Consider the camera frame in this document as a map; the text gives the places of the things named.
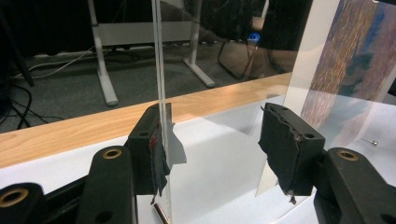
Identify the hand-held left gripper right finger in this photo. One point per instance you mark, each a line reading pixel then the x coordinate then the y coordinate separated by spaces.
pixel 292 149

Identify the blue round cap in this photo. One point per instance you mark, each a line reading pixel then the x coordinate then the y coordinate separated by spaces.
pixel 254 37

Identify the white desk frame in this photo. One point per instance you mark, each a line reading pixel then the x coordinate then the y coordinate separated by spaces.
pixel 143 32

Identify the long metal frame peg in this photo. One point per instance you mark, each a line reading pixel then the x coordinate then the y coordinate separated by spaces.
pixel 162 214
pixel 372 142

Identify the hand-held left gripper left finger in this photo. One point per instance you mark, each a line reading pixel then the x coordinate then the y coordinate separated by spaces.
pixel 141 155

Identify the clear acrylic frame panel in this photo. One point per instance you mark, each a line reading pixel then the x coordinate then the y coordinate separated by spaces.
pixel 159 62
pixel 300 62

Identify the black metal stand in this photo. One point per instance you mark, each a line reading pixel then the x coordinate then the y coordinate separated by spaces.
pixel 18 56

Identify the wooden table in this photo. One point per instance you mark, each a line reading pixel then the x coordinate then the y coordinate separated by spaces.
pixel 77 133

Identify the picture print sheet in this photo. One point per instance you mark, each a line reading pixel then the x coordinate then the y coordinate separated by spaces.
pixel 351 62

